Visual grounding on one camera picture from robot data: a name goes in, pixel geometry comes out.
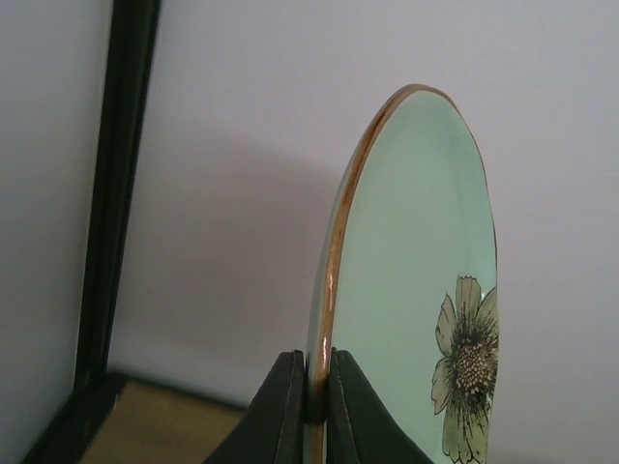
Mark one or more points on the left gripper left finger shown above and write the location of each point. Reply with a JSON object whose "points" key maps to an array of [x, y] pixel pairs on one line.
{"points": [[272, 429]]}

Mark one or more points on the black aluminium frame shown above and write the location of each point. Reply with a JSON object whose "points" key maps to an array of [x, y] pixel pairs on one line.
{"points": [[130, 52]]}

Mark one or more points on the mint green flower plate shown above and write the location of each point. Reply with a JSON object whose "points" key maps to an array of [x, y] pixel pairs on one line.
{"points": [[406, 285]]}

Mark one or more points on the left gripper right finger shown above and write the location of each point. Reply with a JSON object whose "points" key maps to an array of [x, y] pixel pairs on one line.
{"points": [[360, 429]]}

